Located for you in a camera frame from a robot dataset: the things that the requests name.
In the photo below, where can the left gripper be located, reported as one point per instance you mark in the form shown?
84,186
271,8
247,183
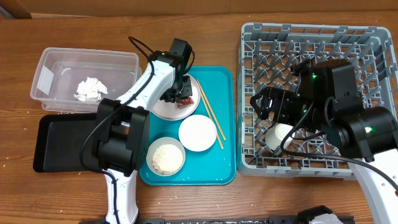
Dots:
185,93

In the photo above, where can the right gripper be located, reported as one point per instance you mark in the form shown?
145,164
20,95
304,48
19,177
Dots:
283,98

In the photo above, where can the grey bowl with rice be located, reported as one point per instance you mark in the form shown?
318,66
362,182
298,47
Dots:
165,157

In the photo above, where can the white paper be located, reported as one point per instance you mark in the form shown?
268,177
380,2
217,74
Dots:
90,90

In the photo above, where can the red snack wrapper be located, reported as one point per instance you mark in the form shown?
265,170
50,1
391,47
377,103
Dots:
183,103

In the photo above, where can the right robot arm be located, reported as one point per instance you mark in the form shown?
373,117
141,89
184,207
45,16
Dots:
328,102

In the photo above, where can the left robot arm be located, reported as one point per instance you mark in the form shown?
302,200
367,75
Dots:
164,68

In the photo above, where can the wooden chopstick left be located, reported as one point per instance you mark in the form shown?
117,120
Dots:
209,113

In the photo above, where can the wooden chopstick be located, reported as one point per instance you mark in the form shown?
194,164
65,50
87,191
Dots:
209,113
212,111

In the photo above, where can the wooden chopstick right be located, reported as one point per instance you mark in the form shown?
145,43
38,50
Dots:
212,111

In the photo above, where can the large white plate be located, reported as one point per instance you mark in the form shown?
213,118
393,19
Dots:
169,111

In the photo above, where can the medium white plate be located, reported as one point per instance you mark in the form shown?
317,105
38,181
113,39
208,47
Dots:
197,133

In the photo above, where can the teal serving tray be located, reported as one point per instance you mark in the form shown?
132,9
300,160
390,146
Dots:
212,166

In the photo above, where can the grey dish rack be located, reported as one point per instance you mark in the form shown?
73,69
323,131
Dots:
267,52

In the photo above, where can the clear plastic bin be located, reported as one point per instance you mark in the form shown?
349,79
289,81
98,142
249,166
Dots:
61,70

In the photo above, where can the black tray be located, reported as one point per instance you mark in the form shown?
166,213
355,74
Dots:
83,141

